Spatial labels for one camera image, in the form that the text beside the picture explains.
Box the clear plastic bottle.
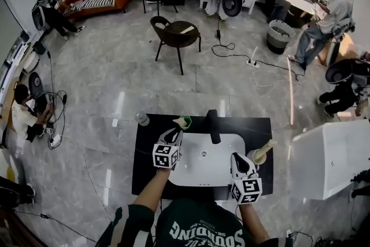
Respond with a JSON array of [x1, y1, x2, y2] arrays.
[[134, 112, 150, 127]]

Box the dark wicker chair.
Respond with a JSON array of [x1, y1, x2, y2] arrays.
[[149, 16, 202, 76]]

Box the white mug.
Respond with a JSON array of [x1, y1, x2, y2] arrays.
[[246, 149, 268, 166]]

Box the person's left forearm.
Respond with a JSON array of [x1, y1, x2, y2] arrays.
[[133, 167, 171, 212]]

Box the person's green printed shirt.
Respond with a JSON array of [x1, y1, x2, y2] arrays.
[[97, 199, 293, 247]]

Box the person's right forearm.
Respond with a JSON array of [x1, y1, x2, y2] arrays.
[[237, 202, 271, 244]]

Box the black countertop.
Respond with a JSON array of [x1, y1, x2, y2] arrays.
[[131, 113, 274, 202]]

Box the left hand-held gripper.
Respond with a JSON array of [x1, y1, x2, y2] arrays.
[[152, 127, 184, 172]]

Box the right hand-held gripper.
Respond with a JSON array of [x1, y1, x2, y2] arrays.
[[230, 152, 263, 206]]

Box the round white device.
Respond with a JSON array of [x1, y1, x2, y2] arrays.
[[21, 49, 41, 73]]

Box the green cup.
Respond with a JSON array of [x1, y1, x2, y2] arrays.
[[179, 115, 193, 129]]

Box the white sink basin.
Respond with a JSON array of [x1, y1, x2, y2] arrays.
[[167, 132, 246, 187]]

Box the low window bench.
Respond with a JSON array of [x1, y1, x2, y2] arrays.
[[0, 30, 32, 108]]

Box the striped blanket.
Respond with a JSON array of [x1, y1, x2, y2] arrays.
[[64, 0, 116, 16]]

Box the large cardboard box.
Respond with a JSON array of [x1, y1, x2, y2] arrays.
[[317, 33, 355, 66]]

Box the black faucet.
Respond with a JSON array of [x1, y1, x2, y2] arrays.
[[205, 109, 222, 145]]

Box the white cable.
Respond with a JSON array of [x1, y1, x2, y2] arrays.
[[250, 46, 301, 88]]

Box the black cable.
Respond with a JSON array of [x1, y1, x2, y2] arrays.
[[14, 209, 99, 244], [254, 53, 306, 82], [210, 19, 252, 63]]

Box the grey white laundry basket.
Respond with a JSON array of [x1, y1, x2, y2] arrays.
[[265, 19, 297, 55]]

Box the white bathtub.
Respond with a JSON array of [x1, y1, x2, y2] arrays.
[[290, 120, 370, 201]]

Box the small black box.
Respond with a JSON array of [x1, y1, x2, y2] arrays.
[[32, 40, 47, 56]]

